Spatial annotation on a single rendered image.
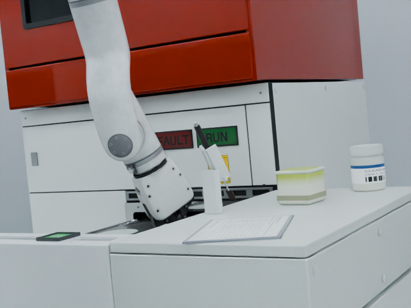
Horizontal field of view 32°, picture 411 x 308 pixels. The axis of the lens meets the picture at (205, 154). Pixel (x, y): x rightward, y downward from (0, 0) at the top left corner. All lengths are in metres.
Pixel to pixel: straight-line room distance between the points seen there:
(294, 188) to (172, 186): 0.25
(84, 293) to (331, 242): 0.42
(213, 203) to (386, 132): 1.85
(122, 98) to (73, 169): 0.76
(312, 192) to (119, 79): 0.42
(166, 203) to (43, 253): 0.30
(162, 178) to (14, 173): 2.99
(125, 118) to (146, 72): 0.50
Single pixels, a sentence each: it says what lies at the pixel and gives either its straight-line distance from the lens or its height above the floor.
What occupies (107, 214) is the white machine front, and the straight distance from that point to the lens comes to 1.98.
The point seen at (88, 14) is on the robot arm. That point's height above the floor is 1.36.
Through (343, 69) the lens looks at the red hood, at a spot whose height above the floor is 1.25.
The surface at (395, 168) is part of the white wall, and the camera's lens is 3.14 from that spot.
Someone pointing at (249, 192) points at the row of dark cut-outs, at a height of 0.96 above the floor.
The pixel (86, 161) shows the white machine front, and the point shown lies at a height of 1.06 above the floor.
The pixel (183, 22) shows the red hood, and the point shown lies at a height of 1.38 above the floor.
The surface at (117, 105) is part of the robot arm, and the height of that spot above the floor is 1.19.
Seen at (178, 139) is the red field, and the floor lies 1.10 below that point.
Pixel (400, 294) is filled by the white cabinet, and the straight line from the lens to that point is 1.39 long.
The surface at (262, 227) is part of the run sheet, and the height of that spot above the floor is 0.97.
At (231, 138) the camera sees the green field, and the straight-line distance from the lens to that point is 1.73.
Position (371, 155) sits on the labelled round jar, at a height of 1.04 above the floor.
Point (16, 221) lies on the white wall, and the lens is 4.43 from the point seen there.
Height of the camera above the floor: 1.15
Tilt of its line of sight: 3 degrees down
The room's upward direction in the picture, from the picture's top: 5 degrees counter-clockwise
